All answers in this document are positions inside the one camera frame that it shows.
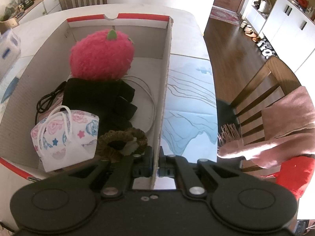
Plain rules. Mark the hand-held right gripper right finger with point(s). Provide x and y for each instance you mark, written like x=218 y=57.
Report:
x=164 y=171

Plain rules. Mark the white blue tissue pack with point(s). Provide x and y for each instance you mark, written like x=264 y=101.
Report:
x=9 y=51

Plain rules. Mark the white printed face mask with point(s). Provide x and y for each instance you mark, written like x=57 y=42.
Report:
x=73 y=140

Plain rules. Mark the red garment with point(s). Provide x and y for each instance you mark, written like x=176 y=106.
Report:
x=295 y=174

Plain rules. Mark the white sideboard with wooden top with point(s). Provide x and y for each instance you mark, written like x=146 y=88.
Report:
x=51 y=5

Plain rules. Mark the dark wooden slatted chair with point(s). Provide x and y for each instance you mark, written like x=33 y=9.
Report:
x=278 y=71

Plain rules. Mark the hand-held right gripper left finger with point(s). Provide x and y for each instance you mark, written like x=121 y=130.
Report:
x=147 y=169

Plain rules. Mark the orange slippers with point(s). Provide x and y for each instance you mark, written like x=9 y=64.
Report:
x=253 y=36

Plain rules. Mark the white slippers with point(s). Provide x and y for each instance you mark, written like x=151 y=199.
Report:
x=246 y=26

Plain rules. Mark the red patterned rug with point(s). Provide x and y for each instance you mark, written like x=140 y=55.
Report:
x=222 y=14

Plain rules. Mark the white tote bag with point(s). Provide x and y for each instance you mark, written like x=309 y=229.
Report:
x=265 y=7

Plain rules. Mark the pink strawberry plush toy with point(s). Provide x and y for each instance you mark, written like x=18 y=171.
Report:
x=101 y=54

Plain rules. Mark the blue printed table mat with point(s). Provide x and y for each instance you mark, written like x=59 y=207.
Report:
x=189 y=98

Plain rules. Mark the pink fringed scarf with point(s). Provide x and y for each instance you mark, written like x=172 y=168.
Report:
x=288 y=120

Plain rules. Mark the red pot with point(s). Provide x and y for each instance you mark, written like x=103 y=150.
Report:
x=302 y=2

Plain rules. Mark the row of shoes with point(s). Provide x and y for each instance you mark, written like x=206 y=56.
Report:
x=266 y=50

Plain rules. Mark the cardboard box with red stripe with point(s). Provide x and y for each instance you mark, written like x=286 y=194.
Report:
x=147 y=41

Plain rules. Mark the brown scrunchie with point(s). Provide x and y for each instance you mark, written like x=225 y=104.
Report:
x=134 y=131

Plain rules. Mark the black knit gloves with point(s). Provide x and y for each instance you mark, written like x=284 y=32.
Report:
x=93 y=91

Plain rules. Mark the white cabinet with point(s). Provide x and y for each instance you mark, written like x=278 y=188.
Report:
x=283 y=22

